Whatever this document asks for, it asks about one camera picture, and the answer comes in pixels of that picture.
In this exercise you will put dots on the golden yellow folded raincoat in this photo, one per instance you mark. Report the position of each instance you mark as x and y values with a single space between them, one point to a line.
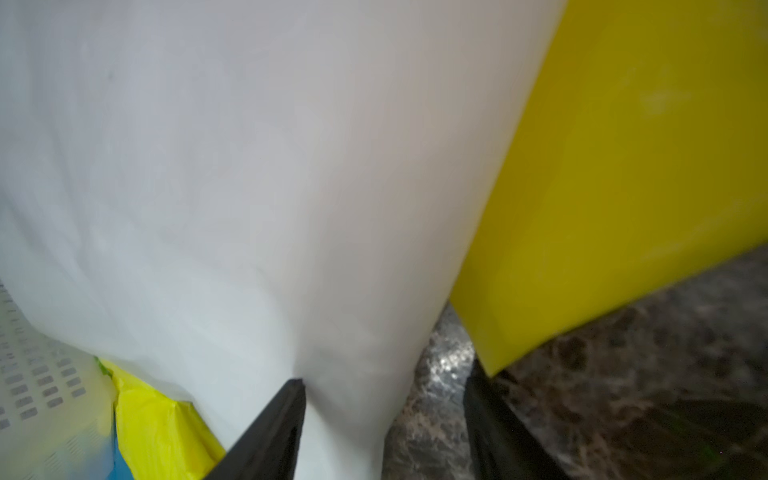
640 160

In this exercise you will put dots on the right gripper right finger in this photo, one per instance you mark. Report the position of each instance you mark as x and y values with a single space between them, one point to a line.
501 447

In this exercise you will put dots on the white perforated plastic basket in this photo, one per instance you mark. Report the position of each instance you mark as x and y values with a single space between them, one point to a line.
56 406

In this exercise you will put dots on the white raincoat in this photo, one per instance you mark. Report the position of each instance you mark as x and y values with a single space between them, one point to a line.
219 196

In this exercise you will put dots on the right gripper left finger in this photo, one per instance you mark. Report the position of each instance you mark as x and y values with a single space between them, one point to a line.
268 449

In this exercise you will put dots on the blue raincoat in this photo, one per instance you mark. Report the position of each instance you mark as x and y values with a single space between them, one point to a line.
120 470

